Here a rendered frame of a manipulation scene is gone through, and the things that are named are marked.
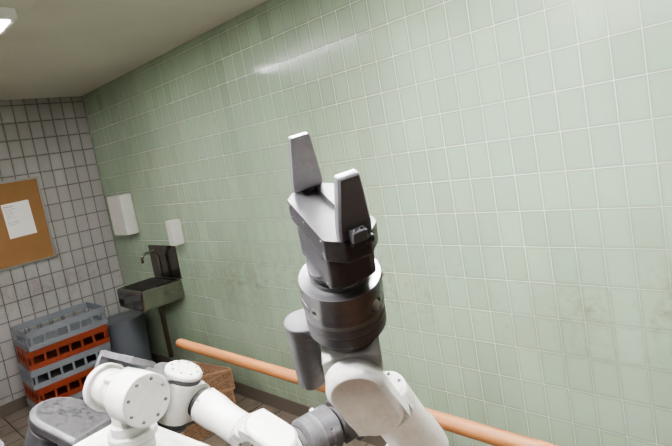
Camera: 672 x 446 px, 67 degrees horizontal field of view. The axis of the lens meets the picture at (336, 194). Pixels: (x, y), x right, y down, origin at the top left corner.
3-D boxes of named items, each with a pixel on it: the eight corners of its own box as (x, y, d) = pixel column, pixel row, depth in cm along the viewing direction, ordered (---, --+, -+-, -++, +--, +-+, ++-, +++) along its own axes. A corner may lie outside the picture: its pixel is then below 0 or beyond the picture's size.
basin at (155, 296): (198, 355, 422) (175, 245, 413) (158, 374, 397) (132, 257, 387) (171, 346, 454) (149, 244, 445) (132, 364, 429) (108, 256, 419)
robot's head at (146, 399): (132, 456, 62) (117, 387, 61) (92, 437, 68) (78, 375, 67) (178, 427, 67) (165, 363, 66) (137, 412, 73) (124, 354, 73)
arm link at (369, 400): (369, 365, 52) (422, 437, 58) (362, 306, 60) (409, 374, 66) (314, 388, 53) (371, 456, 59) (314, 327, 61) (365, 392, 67)
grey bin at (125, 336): (164, 369, 462) (151, 311, 456) (123, 389, 435) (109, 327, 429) (145, 362, 488) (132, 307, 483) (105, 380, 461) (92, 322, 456)
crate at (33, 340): (108, 323, 426) (104, 305, 424) (29, 352, 383) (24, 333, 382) (90, 317, 454) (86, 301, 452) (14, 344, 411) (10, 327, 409)
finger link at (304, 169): (284, 140, 50) (295, 194, 53) (314, 131, 51) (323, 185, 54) (279, 135, 51) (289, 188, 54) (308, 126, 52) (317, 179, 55)
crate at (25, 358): (110, 341, 425) (106, 324, 423) (30, 372, 385) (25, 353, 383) (95, 333, 454) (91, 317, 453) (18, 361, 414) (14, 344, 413)
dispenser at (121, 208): (139, 232, 453) (131, 192, 449) (127, 235, 445) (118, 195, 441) (126, 232, 472) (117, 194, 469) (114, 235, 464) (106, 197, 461)
